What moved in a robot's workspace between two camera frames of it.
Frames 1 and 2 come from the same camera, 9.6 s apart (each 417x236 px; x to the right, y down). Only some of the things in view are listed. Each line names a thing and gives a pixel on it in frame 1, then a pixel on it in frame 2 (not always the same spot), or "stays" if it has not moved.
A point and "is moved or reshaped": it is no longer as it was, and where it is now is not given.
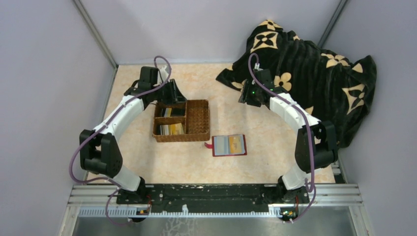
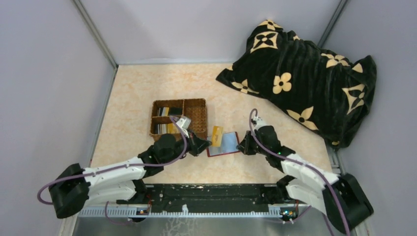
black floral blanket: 335,87 stays
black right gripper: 247,96 → 248,144
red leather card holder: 228,145 is moved or reshaped
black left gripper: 172,92 → 196,144
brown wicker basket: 188,121 stays
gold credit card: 236,144 → 217,133
